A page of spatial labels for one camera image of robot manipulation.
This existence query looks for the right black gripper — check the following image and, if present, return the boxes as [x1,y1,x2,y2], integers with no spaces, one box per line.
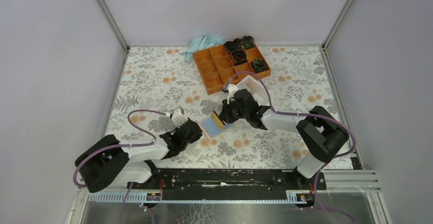
[219,97,249,125]

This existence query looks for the beige card holder wallet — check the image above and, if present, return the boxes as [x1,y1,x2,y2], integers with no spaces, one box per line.
[199,116,234,140]

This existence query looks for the orange credit card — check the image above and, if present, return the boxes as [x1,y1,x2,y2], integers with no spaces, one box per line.
[210,111,225,130]

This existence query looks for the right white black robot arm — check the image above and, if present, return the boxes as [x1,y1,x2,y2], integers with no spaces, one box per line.
[210,89,350,189]

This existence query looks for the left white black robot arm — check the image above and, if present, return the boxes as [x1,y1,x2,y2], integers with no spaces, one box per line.
[73,119,203,193]

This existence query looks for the white card box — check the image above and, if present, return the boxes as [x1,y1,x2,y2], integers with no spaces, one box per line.
[236,75,269,106]

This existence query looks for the dark rolled band right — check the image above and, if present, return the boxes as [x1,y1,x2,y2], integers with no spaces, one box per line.
[251,58,269,73]

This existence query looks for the dark rolled band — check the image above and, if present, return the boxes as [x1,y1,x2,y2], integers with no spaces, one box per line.
[230,49,248,66]
[251,58,269,73]
[224,38,242,55]

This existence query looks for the orange compartment tray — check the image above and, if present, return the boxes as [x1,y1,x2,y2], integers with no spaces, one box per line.
[193,45,272,94]

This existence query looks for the dark rolled band middle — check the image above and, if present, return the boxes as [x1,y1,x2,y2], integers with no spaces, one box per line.
[230,49,248,66]

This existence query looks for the dark rolled band top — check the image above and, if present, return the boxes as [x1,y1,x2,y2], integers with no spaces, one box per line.
[224,38,242,55]

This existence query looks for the dark rolled band corner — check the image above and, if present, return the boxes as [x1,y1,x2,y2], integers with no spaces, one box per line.
[240,35,255,50]

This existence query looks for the light blue cloth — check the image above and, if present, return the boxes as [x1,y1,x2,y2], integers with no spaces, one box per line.
[185,35,223,63]

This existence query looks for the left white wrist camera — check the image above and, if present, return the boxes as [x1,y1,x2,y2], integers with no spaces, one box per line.
[170,107,188,128]

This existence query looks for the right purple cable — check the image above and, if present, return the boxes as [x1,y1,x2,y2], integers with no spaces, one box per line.
[221,71,356,159]

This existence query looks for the purple cable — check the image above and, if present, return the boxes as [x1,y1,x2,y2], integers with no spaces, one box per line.
[73,109,173,188]
[221,71,356,159]

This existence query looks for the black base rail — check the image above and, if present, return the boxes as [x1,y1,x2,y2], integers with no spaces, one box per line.
[131,168,327,202]

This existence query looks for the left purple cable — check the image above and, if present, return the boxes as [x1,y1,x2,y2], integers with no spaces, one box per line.
[73,109,173,188]

